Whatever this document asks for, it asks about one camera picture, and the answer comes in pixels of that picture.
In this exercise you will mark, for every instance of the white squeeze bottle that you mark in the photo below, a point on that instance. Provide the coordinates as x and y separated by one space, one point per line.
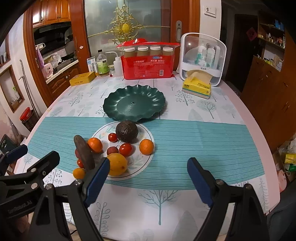
118 69

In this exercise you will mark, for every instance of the dark green scalloped plate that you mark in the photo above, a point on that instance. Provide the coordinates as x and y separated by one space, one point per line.
134 103

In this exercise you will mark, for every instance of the small yellow kumquat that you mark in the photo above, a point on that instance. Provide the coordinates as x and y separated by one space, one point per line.
79 173

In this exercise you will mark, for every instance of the orange tangerine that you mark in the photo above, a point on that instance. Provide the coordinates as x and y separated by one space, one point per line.
146 147
95 145

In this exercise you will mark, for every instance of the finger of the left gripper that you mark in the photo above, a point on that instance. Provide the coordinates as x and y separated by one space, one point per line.
10 157
36 173

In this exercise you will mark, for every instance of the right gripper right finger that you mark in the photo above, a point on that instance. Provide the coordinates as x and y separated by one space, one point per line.
248 221

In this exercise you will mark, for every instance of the green label glass bottle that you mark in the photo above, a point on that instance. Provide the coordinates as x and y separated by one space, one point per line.
102 63

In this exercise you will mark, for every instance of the red paper cup pack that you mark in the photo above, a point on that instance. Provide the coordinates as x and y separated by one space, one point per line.
142 59

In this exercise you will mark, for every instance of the yellow flat box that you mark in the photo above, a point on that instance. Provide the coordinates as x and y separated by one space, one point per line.
83 78

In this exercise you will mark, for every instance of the yellow tissue box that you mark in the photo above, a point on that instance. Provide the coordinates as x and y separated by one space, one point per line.
197 83

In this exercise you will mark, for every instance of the overripe dark banana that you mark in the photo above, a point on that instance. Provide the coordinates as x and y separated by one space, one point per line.
84 152

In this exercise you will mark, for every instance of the small glass jar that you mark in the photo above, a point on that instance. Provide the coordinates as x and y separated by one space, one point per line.
111 70

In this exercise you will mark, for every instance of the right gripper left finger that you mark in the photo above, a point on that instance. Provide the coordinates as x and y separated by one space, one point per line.
49 220

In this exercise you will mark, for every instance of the tree print tablecloth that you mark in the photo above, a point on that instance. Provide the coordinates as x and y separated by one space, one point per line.
161 202

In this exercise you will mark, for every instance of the white blue carton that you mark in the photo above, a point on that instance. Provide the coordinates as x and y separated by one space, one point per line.
90 62

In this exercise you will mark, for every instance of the round white placemat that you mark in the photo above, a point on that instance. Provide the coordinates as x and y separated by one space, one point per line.
137 161

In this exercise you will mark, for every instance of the red cherry tomato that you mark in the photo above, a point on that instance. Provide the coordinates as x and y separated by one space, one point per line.
125 149
112 137
80 164

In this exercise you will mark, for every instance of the gold door ornament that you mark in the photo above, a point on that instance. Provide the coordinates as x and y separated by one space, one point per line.
120 21

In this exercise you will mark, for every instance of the dark avocado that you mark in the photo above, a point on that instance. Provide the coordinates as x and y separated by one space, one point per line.
126 131

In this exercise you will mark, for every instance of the pink appliance on counter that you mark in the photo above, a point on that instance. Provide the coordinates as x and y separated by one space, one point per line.
47 71

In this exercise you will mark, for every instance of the small metal can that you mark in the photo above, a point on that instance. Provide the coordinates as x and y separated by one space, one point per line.
95 69

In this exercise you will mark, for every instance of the white cosmetics storage box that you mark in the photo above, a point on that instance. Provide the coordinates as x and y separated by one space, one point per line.
202 52

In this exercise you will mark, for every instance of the large yellow orange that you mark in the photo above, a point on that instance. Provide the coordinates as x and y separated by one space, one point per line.
118 164

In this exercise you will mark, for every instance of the red lidded trash bin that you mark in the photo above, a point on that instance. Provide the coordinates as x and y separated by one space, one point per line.
29 118

